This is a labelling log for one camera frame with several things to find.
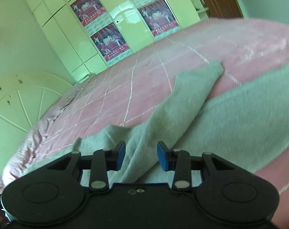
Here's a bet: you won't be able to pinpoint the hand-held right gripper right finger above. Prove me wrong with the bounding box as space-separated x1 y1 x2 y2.
157 141 240 194

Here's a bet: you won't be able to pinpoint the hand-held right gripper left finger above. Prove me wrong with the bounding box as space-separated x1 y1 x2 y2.
47 141 126 194

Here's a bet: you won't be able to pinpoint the grey pants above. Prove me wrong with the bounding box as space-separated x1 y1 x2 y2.
23 61 289 189

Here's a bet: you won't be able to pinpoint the pink checked bedsheet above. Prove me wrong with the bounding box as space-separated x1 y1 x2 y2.
0 18 289 229

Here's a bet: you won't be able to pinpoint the cream arched headboard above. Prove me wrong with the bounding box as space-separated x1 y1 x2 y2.
0 70 74 172

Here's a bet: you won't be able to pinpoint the cream glossy wardrobe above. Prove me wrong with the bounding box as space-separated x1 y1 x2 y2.
19 0 202 81

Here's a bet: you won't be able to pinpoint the white corner shelf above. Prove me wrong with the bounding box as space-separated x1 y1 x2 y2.
183 0 210 21

